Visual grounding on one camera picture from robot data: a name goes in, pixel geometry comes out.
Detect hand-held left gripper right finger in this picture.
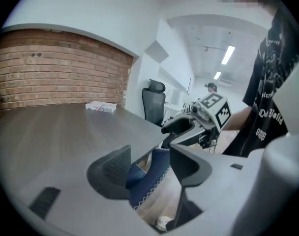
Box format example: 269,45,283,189
169,144,271,222

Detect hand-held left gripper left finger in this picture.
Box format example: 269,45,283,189
5,145,155,233

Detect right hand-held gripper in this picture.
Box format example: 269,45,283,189
160,92,233,150

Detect blue upholstered chair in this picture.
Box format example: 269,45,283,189
126,147,172,212

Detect person's right forearm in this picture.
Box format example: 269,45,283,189
222,105,254,132

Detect white desk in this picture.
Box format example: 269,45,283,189
164,101,189,119

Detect black mesh headrest office chair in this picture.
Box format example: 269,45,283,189
141,78,166,128

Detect dark wood table white legs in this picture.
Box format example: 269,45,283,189
0,103,171,181

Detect person's left shoe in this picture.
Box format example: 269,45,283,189
156,215,175,231

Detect striped cover book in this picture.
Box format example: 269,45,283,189
85,101,118,114

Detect person's black printed shirt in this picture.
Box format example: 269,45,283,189
222,0,299,159

